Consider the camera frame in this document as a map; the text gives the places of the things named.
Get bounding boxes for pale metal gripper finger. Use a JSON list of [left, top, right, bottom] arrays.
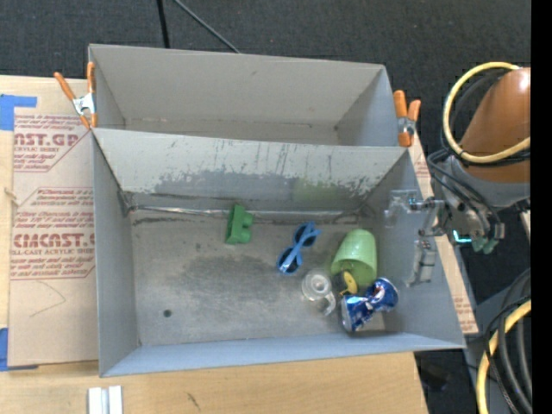
[[404, 238, 437, 287], [384, 189, 433, 228]]

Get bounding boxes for light green plastic cup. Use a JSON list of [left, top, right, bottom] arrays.
[[329, 229, 379, 291]]

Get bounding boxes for crushed blue drink can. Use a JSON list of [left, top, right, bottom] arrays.
[[340, 277, 400, 334]]

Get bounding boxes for yellow and black round toy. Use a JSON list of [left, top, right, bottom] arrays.
[[336, 271, 360, 297]]

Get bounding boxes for clear glass mug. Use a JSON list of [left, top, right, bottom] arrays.
[[300, 268, 337, 317]]

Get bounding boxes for blue sunglasses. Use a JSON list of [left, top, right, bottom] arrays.
[[275, 221, 323, 275]]

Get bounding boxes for green toy block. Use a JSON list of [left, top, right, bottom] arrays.
[[223, 204, 255, 246]]

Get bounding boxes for grey metal bin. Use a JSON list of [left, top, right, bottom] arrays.
[[87, 43, 468, 379]]

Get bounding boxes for brown cardboard board, red print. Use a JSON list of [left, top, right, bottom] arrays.
[[0, 74, 480, 373]]

